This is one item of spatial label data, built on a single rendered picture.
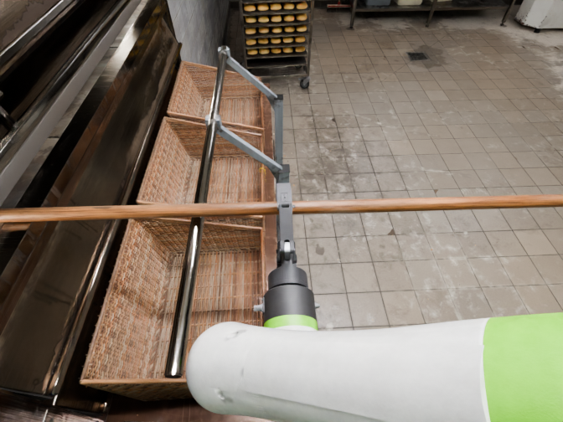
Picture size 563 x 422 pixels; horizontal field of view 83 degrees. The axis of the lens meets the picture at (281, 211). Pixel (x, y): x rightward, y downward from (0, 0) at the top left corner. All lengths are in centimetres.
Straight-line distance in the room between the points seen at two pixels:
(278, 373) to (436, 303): 180
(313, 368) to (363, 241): 189
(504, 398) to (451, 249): 212
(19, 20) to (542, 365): 98
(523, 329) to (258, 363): 23
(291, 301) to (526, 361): 37
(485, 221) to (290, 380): 237
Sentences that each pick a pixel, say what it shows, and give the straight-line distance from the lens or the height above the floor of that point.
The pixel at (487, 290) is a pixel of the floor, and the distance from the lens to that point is 227.
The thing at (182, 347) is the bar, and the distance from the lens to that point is 61.
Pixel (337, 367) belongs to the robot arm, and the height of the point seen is 145.
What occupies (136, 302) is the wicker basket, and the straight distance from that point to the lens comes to 121.
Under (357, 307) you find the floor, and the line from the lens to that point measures 193.
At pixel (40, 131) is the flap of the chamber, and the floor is 141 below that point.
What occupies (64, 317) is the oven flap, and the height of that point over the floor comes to 97.
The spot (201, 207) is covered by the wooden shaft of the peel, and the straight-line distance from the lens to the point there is 72.
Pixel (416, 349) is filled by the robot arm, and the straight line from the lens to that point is 27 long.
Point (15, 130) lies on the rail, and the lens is 66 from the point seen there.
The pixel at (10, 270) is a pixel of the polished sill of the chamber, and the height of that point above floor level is 117.
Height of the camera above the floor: 174
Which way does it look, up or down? 50 degrees down
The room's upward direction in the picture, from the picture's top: straight up
